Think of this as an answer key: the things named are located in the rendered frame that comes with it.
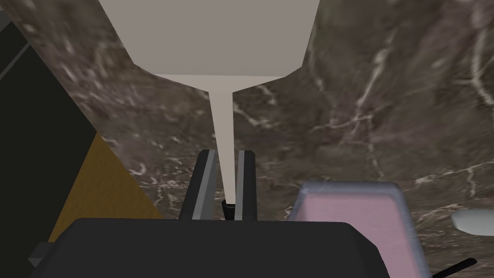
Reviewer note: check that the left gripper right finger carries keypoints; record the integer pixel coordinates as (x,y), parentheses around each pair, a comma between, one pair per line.
(247,189)

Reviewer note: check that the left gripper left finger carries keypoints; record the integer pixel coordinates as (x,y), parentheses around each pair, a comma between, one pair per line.
(200,189)

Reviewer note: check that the beige spatula with black end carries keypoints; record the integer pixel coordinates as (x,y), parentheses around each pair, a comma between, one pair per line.
(216,38)

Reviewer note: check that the pink and grey block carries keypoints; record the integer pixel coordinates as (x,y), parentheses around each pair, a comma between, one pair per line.
(359,210)

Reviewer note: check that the black stick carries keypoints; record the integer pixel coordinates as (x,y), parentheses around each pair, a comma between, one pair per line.
(459,266)

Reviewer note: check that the pale grey rounded utensil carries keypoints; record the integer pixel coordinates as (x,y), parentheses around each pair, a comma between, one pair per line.
(476,222)

